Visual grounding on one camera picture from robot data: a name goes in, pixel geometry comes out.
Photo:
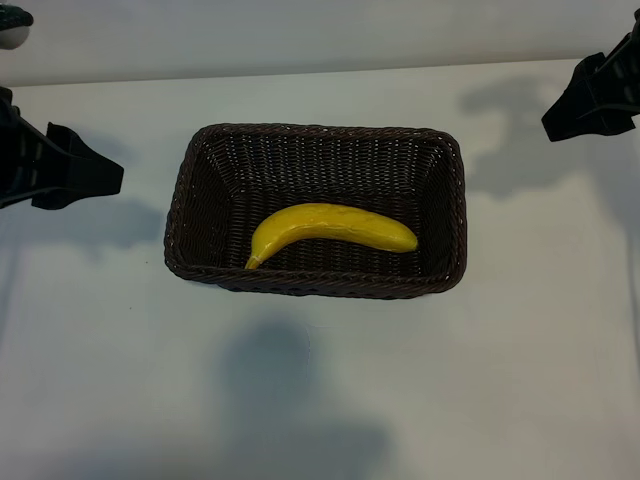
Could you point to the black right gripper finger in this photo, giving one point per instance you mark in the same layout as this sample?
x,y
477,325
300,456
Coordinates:
x,y
595,125
582,92

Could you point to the white part with braided sleeve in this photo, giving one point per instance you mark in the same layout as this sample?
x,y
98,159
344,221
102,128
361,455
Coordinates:
x,y
12,27

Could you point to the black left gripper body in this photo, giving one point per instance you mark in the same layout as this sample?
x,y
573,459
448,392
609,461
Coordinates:
x,y
19,160

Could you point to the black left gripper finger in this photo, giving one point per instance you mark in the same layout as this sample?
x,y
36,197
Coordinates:
x,y
69,193
77,157

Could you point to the yellow banana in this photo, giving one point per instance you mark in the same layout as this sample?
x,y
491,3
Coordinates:
x,y
325,220

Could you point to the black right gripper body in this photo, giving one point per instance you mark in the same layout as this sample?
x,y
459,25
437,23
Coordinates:
x,y
625,75

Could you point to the dark brown wicker basket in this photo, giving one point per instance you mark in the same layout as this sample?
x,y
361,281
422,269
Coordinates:
x,y
325,165

